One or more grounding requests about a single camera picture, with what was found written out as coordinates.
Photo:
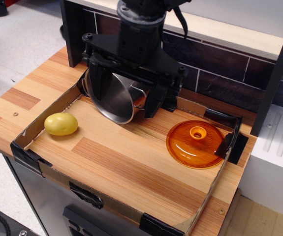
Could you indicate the yellow plastic potato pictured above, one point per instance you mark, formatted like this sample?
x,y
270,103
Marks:
x,y
61,124

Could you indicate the stainless steel metal pot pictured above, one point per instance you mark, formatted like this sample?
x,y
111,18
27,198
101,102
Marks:
x,y
123,99

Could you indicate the orange transparent pot lid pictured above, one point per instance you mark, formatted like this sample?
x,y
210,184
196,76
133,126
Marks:
x,y
196,144

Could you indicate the dark wooden shelf frame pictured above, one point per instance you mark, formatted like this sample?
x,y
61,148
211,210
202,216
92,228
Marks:
x,y
231,69

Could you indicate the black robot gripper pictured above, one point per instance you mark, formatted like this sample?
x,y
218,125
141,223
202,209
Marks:
x,y
136,52

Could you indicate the white toy sink drainboard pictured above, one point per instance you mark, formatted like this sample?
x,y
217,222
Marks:
x,y
262,180

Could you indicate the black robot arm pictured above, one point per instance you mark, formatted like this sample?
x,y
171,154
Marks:
x,y
150,10

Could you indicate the black oven control panel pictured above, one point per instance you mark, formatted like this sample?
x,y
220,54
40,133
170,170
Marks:
x,y
78,225

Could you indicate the brown cardboard fence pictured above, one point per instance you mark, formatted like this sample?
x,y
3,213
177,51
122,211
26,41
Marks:
x,y
118,176

